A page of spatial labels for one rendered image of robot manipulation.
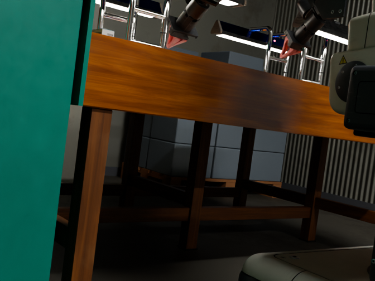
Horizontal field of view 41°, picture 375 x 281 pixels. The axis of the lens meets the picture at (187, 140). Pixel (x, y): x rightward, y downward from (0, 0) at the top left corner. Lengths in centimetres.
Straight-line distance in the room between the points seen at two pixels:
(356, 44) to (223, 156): 284
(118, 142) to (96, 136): 323
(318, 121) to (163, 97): 68
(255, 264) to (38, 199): 53
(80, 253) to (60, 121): 36
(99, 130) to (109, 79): 13
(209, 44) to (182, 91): 362
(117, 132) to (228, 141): 104
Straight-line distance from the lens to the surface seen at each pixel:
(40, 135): 121
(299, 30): 184
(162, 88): 140
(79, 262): 138
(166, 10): 201
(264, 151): 437
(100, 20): 213
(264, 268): 123
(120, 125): 454
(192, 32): 165
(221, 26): 268
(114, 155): 455
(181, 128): 381
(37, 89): 120
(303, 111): 181
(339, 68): 135
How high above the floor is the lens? 58
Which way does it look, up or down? 2 degrees down
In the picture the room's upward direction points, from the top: 7 degrees clockwise
